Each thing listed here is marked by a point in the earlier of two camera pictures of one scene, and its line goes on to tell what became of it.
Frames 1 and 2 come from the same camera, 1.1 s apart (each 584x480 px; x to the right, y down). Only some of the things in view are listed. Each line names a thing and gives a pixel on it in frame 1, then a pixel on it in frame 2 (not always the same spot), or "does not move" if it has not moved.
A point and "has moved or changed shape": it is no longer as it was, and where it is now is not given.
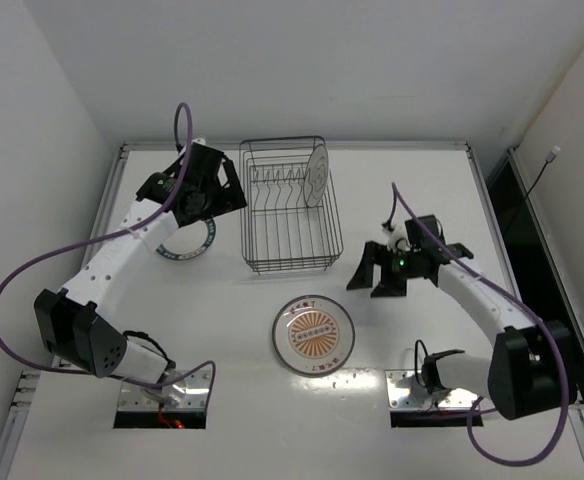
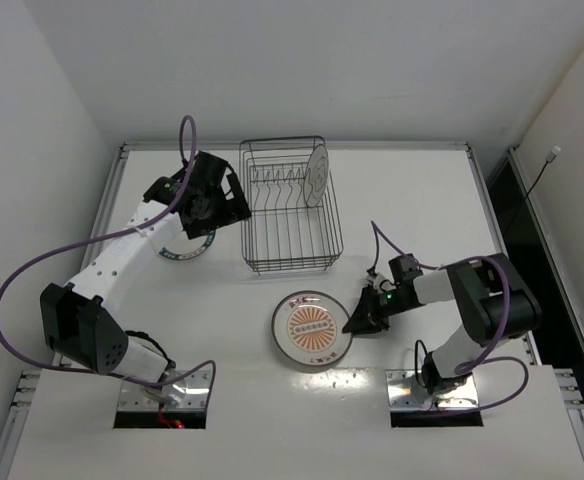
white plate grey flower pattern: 315,175 does not move
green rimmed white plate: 189,240 does not move
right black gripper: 387,265 → 372,307
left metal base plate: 196,396 does not move
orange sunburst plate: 314,336 has moved or changed shape
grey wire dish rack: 281,231 does not move
